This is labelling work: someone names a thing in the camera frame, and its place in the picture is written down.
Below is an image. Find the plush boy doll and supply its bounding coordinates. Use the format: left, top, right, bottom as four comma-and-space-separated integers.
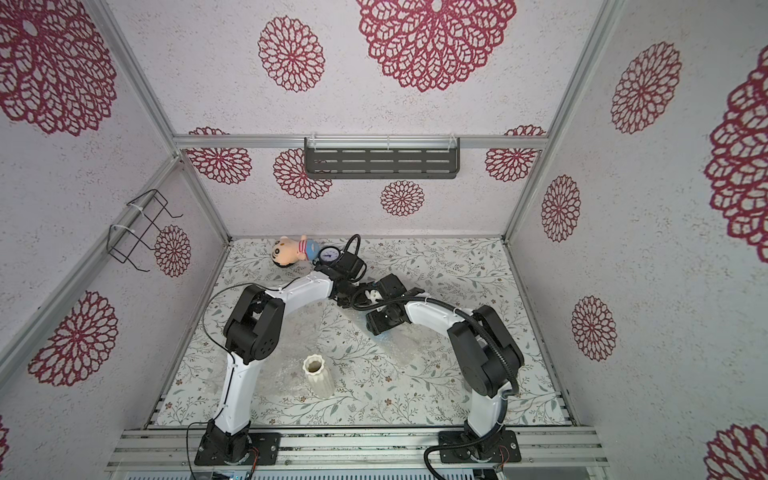
271, 235, 321, 268

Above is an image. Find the cream ribbed vase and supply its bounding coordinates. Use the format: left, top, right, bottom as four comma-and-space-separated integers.
302, 354, 335, 399

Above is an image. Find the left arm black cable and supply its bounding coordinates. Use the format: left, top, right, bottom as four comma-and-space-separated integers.
184, 233, 363, 480

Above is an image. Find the black wire wall rack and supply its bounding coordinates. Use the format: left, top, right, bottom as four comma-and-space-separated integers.
105, 188, 182, 273

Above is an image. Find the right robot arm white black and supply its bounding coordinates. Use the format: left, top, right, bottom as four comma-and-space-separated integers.
351, 274, 525, 438

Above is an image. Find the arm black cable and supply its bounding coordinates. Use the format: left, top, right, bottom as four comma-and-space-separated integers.
184, 233, 363, 480
350, 287, 523, 480

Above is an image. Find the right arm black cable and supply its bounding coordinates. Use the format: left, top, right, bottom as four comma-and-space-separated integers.
350, 287, 523, 480

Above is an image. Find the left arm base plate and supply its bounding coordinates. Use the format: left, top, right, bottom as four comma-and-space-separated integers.
193, 420, 282, 466

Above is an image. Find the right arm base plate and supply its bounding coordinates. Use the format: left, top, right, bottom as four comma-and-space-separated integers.
438, 427, 522, 464

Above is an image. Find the aluminium rail base frame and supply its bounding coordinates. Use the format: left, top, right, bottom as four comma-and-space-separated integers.
104, 426, 610, 479

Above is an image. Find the dark grey wall shelf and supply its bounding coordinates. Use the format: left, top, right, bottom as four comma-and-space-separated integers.
303, 137, 461, 180

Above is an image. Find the blue ribbed vase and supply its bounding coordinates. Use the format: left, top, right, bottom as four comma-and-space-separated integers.
371, 333, 389, 347

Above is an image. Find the black alarm clock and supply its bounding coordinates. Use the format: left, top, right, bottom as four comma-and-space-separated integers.
314, 245, 341, 270

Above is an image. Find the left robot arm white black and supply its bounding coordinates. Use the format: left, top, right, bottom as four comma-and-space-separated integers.
213, 252, 367, 435

